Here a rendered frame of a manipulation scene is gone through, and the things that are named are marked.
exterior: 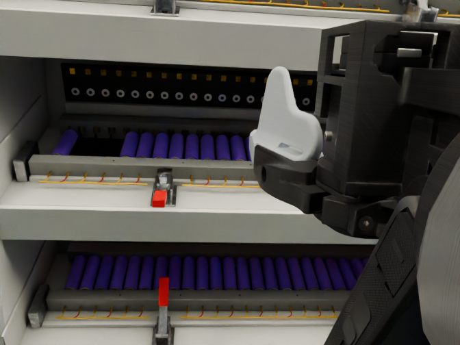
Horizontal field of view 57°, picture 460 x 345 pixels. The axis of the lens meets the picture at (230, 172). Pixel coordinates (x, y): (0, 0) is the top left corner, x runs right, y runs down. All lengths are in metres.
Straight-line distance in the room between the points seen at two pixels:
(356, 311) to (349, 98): 0.08
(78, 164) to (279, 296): 0.32
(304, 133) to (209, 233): 0.30
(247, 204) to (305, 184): 0.30
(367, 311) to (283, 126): 0.11
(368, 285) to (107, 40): 0.36
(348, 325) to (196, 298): 0.44
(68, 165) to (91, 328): 0.22
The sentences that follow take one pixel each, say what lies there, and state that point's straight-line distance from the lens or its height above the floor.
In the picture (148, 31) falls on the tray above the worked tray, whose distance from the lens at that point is 0.44.
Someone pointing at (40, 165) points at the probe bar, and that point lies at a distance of 0.54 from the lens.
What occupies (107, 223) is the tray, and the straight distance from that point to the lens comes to 0.49.
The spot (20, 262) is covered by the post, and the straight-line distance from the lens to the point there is 0.60.
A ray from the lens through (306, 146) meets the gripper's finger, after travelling 0.22.
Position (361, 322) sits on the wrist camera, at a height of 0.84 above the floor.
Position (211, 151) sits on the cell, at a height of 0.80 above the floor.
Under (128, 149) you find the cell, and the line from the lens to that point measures 0.55.
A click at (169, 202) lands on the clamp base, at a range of 0.48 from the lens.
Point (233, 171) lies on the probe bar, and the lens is 0.51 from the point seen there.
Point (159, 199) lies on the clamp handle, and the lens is 0.41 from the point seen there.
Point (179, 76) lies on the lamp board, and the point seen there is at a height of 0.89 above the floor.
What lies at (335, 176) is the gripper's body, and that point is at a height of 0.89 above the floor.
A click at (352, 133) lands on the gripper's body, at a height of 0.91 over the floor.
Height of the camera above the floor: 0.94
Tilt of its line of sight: 17 degrees down
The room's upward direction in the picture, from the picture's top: 3 degrees clockwise
